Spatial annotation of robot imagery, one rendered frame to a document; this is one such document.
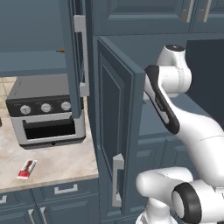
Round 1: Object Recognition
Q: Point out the silver base cabinet handle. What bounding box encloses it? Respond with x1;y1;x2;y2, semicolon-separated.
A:
27;208;36;224
39;206;49;224

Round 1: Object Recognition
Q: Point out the short silver door handle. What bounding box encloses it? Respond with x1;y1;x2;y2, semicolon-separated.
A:
111;153;126;208

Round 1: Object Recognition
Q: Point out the blue wide drawer front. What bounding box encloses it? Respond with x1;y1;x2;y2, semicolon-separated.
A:
31;178;100;203

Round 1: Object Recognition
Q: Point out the blue tall cabinet door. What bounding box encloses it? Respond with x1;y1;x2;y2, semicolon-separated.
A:
96;36;146;219

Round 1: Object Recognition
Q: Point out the red and white bar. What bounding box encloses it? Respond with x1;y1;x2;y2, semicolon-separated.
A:
17;159;39;179

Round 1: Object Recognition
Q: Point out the blue narrow drawer front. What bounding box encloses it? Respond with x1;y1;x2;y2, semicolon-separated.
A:
0;188;34;212

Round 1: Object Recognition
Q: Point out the blue open upper cabinet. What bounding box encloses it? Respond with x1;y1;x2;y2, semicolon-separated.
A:
0;0;68;79

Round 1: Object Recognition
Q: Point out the grey toaster oven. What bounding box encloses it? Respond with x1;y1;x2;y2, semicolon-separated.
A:
5;73;88;151

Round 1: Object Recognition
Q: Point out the blue base cabinet door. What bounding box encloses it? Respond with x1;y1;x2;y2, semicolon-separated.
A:
0;206;39;224
36;195;101;224

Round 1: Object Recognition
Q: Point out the long silver door handle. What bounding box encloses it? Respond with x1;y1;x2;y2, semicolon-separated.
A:
73;14;90;98

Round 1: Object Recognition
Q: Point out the blue upper cabinet door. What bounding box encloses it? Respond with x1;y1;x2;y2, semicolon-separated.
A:
59;0;90;118

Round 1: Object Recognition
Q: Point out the silver overhead cabinet handle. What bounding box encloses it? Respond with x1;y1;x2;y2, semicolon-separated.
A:
197;0;214;24
179;0;195;24

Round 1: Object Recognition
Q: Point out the blue overhead cabinet door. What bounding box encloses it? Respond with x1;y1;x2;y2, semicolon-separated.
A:
189;0;224;34
92;0;196;37

